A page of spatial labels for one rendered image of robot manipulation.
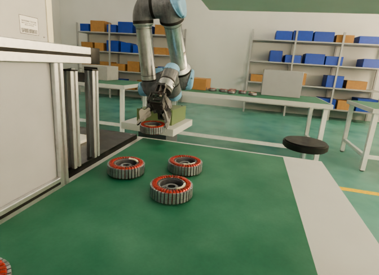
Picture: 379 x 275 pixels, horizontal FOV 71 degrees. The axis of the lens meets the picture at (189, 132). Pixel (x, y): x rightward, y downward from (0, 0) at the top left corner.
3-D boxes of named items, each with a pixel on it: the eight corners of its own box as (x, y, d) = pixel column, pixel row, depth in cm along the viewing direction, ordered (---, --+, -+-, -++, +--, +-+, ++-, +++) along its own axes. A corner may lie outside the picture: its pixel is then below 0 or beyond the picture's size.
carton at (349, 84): (340, 87, 652) (342, 79, 647) (360, 88, 642) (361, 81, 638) (346, 88, 615) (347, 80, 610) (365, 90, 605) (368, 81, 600)
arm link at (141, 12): (123, -10, 115) (136, 99, 134) (147, -11, 113) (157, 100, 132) (133, -8, 125) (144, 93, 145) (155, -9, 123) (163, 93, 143)
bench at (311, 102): (170, 128, 451) (172, 84, 432) (307, 146, 403) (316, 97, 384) (150, 142, 366) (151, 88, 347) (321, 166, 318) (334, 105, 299)
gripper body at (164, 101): (145, 101, 112) (154, 81, 118) (150, 114, 119) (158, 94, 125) (162, 103, 110) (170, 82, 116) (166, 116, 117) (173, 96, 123)
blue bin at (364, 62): (355, 67, 634) (357, 59, 629) (374, 68, 626) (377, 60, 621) (362, 67, 594) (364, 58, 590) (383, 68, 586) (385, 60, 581)
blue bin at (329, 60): (321, 65, 651) (322, 56, 646) (337, 66, 642) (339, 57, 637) (325, 65, 612) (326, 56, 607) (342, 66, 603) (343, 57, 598)
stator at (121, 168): (124, 183, 74) (124, 171, 73) (99, 172, 80) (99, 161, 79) (151, 172, 83) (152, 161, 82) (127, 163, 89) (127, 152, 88)
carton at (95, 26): (98, 33, 771) (97, 22, 764) (111, 34, 763) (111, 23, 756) (90, 31, 733) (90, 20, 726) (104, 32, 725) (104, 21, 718)
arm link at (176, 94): (163, 91, 143) (158, 76, 134) (183, 91, 141) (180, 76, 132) (160, 102, 139) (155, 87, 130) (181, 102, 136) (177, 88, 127)
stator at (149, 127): (145, 126, 121) (145, 118, 119) (169, 129, 118) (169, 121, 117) (135, 133, 110) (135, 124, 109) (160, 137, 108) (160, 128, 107)
